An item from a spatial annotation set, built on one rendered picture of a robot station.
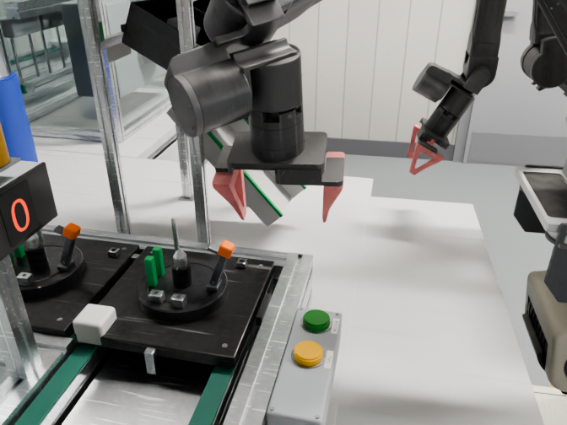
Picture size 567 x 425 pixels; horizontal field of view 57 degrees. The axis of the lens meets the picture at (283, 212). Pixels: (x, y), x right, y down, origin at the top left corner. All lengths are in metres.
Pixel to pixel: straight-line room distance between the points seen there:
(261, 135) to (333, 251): 0.65
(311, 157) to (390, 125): 3.37
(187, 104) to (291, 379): 0.40
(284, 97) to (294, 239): 0.71
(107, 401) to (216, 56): 0.49
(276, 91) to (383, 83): 3.33
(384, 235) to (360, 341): 0.36
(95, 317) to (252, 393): 0.25
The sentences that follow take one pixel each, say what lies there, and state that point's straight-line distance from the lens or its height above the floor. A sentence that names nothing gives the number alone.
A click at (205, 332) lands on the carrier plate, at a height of 0.97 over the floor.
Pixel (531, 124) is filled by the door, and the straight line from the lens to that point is 3.99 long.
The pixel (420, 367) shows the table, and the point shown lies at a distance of 0.90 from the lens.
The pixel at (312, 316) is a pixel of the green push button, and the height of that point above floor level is 0.97.
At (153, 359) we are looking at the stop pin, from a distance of 0.76.
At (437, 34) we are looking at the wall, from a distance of 3.77.
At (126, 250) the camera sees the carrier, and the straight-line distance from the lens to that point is 0.98.
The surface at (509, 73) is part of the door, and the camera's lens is 3.85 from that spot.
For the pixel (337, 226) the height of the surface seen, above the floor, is 0.86.
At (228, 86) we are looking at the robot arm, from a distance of 0.47.
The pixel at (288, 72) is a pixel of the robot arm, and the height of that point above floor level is 1.36.
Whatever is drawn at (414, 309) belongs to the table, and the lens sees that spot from 1.01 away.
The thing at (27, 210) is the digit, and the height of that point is 1.20.
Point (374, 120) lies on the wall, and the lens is 3.89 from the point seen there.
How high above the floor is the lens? 1.47
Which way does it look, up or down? 28 degrees down
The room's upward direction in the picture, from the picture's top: straight up
